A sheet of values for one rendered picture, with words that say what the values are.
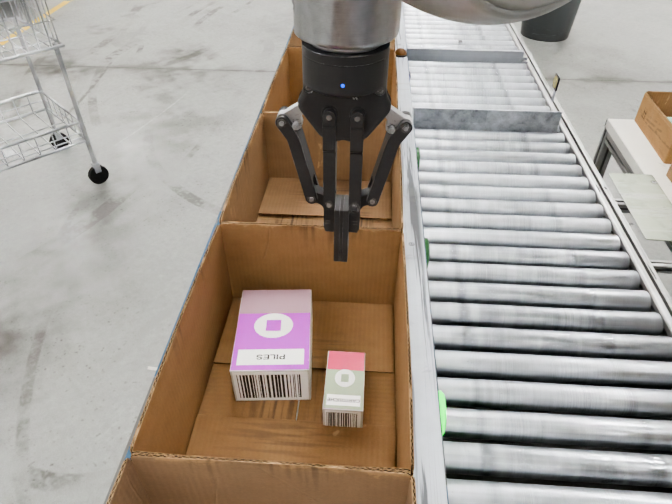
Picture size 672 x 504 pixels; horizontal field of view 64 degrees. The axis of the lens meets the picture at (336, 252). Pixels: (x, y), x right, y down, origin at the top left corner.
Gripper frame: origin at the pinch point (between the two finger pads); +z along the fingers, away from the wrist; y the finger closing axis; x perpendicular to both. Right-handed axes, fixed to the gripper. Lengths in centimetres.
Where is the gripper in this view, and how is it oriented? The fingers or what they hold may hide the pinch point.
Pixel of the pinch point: (341, 229)
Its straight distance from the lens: 58.3
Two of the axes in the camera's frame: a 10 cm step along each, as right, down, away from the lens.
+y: -10.0, -0.5, 0.5
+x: -0.7, 6.4, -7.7
